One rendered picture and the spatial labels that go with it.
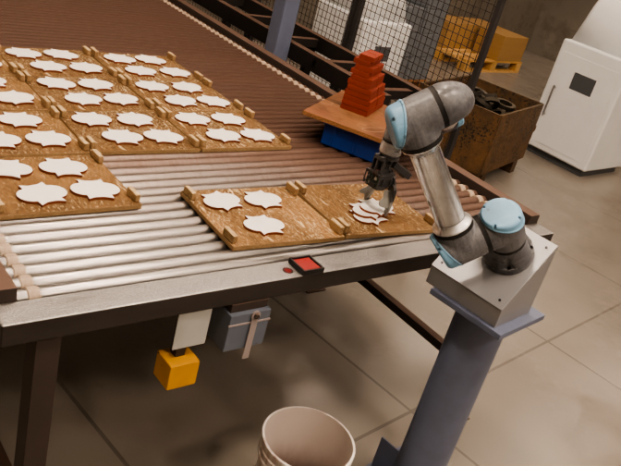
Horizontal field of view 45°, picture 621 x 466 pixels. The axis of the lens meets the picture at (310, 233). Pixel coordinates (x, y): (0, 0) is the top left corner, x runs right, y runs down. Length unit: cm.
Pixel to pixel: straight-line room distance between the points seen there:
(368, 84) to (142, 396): 156
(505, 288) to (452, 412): 49
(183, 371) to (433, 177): 84
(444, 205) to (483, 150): 388
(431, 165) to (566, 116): 538
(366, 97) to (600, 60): 422
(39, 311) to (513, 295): 132
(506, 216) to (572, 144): 518
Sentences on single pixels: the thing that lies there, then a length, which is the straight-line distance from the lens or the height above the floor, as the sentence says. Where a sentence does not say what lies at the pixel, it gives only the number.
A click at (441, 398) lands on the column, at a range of 256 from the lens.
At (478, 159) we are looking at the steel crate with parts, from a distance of 599.
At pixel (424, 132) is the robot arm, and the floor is 141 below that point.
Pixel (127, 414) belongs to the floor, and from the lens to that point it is 294.
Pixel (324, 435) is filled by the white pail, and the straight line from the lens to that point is 259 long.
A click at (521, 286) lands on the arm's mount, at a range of 232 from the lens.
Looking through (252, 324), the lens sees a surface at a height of 80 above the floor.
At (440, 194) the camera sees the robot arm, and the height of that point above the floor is 124.
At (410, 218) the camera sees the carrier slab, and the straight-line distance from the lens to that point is 266.
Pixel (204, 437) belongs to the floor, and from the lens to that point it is 290.
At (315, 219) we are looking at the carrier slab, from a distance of 244.
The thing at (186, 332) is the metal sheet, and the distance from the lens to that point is 202.
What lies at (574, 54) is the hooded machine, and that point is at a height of 99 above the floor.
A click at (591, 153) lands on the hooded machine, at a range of 727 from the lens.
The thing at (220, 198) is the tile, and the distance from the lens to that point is 240.
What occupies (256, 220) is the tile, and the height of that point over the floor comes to 95.
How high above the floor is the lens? 195
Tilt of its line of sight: 26 degrees down
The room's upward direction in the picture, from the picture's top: 16 degrees clockwise
